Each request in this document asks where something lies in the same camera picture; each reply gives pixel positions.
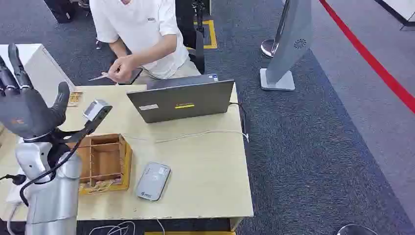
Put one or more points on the black tablet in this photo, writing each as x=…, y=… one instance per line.
x=134, y=76

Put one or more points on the person's hand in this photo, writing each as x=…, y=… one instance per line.
x=122, y=68

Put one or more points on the person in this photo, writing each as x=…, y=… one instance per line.
x=146, y=35

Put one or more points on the chrome stanchion base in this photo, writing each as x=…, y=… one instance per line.
x=268, y=48

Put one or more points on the black chair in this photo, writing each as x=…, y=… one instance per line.
x=196, y=29

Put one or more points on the wooden card box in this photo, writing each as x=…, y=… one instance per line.
x=103, y=162

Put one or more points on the grey card reader device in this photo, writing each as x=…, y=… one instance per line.
x=153, y=181

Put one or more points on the white cabinet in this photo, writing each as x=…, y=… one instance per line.
x=39, y=71

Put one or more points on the black plug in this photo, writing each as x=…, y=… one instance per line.
x=16, y=179

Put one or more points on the pale card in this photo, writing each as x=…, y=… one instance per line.
x=99, y=77

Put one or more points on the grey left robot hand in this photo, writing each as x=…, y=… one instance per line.
x=26, y=113

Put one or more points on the grey kiosk stand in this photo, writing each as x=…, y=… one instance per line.
x=288, y=42

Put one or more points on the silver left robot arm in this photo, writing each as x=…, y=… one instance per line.
x=52, y=198

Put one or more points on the chrome round base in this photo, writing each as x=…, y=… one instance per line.
x=356, y=230

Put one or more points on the grey laptop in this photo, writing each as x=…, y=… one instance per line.
x=181, y=102

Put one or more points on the yellow patterned card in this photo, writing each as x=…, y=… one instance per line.
x=75, y=98

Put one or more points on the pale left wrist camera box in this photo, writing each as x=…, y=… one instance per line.
x=95, y=108

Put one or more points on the cards in wooden box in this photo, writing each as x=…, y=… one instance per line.
x=97, y=186

